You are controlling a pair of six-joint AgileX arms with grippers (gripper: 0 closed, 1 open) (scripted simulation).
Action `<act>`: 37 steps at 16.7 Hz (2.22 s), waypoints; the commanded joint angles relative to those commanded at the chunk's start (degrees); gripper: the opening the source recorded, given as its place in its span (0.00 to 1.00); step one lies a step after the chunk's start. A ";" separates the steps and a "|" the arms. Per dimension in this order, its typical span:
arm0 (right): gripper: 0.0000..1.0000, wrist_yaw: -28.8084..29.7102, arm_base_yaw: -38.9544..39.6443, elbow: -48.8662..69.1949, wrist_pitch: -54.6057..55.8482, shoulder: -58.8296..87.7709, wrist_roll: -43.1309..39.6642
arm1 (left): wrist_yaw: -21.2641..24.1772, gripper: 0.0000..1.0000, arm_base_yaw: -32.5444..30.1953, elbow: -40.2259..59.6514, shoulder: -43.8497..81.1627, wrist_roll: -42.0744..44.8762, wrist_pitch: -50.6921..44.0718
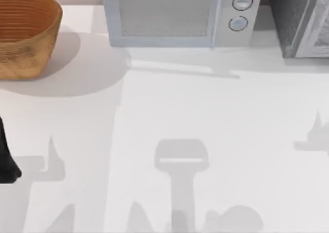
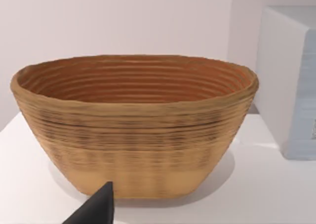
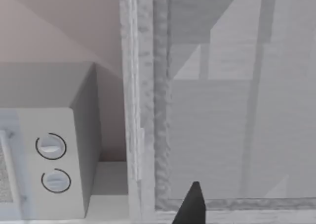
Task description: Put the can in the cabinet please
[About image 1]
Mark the microwave oven door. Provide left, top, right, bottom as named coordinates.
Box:
left=101, top=0, right=224, bottom=48

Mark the pale microwave oven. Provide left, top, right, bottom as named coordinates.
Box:
left=101, top=0, right=264, bottom=50

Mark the microwave knob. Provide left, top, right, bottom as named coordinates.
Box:
left=228, top=15, right=249, bottom=32
left=232, top=0, right=254, bottom=11

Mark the brown wicker basket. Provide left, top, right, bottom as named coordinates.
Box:
left=0, top=0, right=64, bottom=80

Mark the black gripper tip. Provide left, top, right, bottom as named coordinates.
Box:
left=0, top=117, right=22, bottom=184

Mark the microwave door handle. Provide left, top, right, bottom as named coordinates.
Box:
left=210, top=0, right=222, bottom=50

